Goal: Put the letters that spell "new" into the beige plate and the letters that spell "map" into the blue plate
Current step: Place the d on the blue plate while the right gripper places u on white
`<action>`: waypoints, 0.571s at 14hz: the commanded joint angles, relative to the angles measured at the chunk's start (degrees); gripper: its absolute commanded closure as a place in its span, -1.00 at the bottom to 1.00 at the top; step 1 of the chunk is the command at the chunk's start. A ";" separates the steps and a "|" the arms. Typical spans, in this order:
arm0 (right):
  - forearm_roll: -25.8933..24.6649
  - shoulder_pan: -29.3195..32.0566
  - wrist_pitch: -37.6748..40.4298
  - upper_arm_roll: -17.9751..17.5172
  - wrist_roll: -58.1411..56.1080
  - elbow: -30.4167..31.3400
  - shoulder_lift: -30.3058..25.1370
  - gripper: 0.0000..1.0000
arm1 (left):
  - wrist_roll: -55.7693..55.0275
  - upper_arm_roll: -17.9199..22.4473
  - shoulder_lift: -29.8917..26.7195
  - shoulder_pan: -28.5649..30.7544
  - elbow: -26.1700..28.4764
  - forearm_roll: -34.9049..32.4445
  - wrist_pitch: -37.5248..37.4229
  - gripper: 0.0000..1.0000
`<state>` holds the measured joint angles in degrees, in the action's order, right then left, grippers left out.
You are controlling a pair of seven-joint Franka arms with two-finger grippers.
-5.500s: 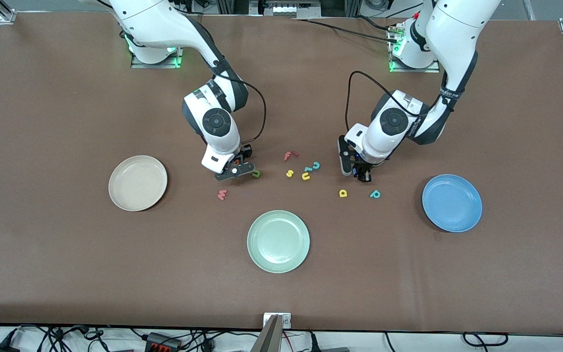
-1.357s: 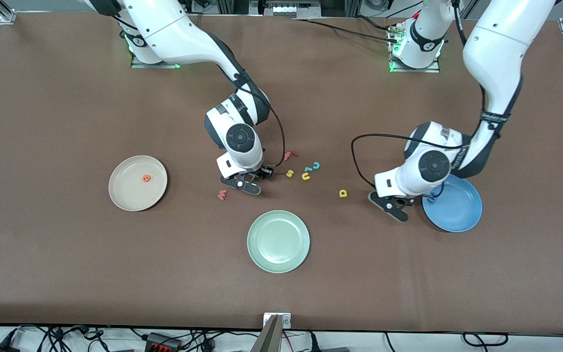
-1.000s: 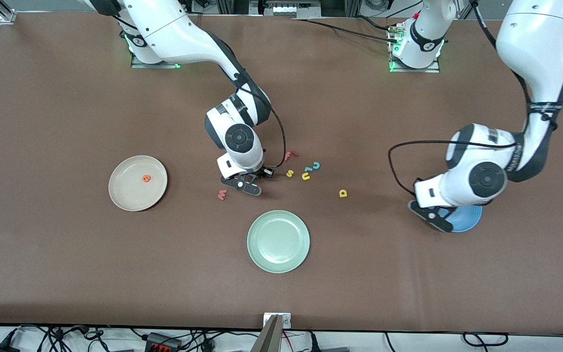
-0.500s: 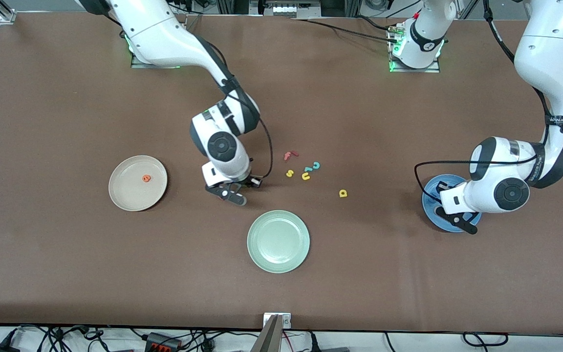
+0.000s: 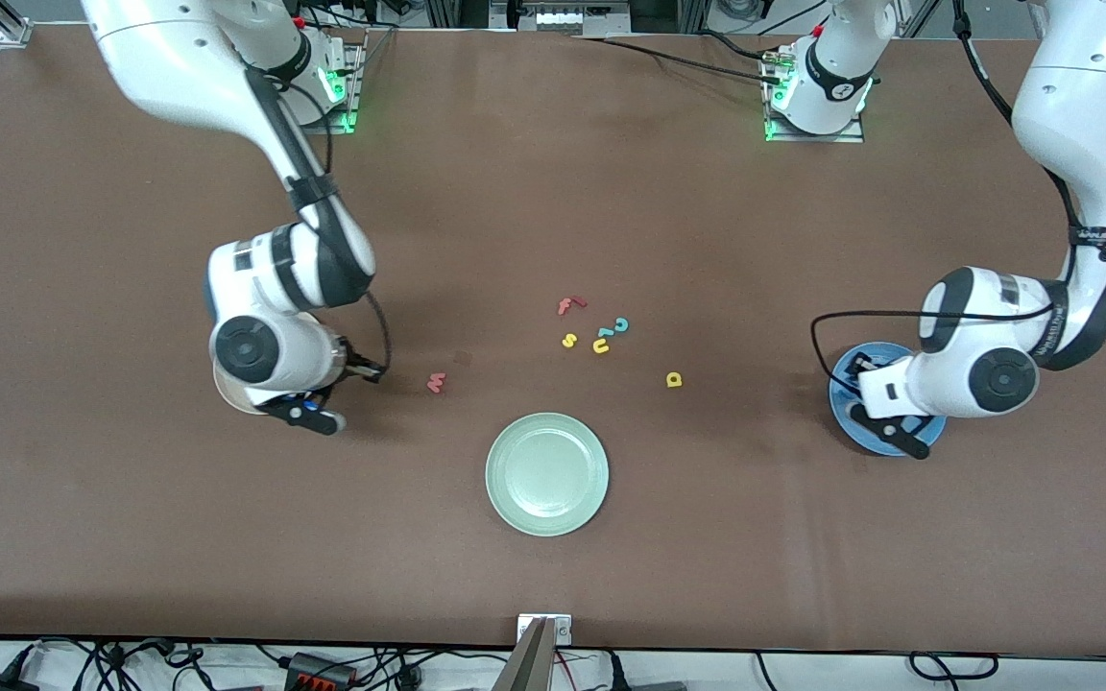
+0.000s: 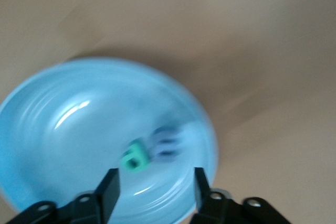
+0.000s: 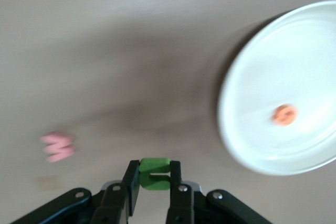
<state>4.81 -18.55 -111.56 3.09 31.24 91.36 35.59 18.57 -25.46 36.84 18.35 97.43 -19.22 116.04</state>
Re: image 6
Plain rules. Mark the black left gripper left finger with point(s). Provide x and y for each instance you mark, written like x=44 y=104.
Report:
x=105 y=197

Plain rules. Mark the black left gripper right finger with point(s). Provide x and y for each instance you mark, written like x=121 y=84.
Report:
x=207 y=208

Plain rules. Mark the blue foam letter m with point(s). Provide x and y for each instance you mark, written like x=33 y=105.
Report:
x=168 y=142

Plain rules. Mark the teal foam letter p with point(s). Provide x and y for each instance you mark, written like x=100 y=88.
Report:
x=135 y=158

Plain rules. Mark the blue round plate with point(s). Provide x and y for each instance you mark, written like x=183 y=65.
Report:
x=65 y=129

